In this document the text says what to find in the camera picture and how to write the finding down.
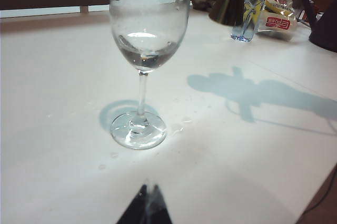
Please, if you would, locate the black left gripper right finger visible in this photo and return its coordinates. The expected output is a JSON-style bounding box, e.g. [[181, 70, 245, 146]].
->
[[147, 180, 174, 224]]

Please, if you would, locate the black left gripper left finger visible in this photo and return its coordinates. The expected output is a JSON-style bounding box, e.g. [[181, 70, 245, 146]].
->
[[115, 179, 151, 224]]

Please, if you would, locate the clear plastic water bottle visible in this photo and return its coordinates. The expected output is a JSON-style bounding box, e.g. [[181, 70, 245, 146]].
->
[[231, 0, 266, 43]]

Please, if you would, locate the clear wine glass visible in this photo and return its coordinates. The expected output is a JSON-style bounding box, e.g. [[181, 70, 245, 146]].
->
[[109, 0, 192, 151]]

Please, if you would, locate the yellow snack bag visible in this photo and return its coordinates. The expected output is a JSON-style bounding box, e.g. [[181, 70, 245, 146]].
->
[[264, 0, 297, 16]]

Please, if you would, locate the white snack bag red logo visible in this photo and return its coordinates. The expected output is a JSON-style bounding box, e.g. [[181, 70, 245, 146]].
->
[[259, 9, 300, 42]]

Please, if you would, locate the thin black hanging cable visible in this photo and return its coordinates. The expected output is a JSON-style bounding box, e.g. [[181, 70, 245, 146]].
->
[[302, 167, 337, 214]]

